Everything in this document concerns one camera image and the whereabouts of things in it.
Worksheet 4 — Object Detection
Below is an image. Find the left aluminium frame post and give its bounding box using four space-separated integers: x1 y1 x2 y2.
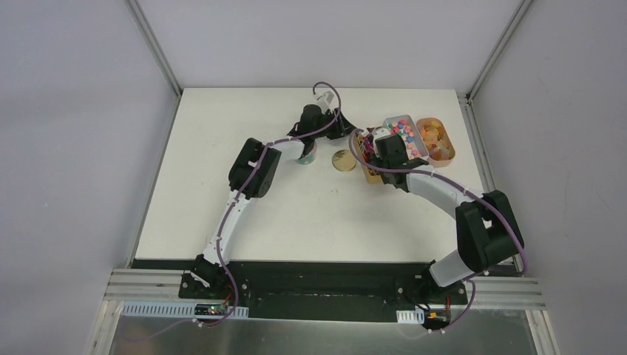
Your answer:
124 0 183 100

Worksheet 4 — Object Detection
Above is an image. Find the white box of colourful candies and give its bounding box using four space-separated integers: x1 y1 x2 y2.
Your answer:
384 115 428 160

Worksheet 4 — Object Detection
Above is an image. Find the left aluminium rail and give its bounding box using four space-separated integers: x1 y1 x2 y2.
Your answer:
104 269 183 302

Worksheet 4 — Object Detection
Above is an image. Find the right aluminium frame post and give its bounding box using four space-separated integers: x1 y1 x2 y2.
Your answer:
466 0 536 104

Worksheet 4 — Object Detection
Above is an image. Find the orange tray of gummies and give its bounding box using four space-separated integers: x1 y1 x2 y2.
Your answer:
416 118 456 168

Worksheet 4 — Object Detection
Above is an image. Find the aluminium rail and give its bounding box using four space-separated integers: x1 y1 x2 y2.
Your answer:
465 277 546 311
104 269 183 302

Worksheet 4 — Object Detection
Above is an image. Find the gold tin of lollipops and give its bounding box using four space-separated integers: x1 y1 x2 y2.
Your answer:
353 128 383 184

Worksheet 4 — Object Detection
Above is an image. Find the right aluminium rail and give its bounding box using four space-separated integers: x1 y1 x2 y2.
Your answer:
465 277 546 311

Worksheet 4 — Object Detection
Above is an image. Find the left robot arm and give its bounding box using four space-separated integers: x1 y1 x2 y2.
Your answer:
190 104 356 300

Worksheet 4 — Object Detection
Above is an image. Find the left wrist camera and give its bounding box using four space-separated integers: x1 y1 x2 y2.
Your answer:
313 91 335 113

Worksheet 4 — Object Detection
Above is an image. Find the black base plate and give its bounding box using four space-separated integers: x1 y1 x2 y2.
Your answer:
131 260 518 325

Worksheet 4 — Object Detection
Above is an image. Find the gold jar lid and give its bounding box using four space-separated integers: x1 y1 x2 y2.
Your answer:
331 149 356 172

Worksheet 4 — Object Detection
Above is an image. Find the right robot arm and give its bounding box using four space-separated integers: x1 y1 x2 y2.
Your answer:
370 135 524 303

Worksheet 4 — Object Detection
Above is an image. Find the right white cable duct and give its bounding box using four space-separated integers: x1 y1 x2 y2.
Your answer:
396 308 425 325

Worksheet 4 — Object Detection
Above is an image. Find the aluminium frame post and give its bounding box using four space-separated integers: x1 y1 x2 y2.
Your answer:
124 0 183 100
466 0 536 104

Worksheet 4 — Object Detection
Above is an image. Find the clear plastic jar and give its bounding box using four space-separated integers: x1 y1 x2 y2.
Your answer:
296 144 317 165

